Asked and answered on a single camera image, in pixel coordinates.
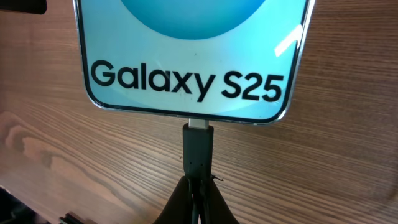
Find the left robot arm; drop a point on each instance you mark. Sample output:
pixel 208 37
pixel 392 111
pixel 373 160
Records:
pixel 27 6

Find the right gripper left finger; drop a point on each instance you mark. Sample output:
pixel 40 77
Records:
pixel 178 209

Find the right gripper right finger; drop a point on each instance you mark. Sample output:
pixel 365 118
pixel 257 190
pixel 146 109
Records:
pixel 213 209

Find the Galaxy S25 smartphone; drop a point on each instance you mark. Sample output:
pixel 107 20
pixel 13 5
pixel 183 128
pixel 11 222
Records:
pixel 233 61

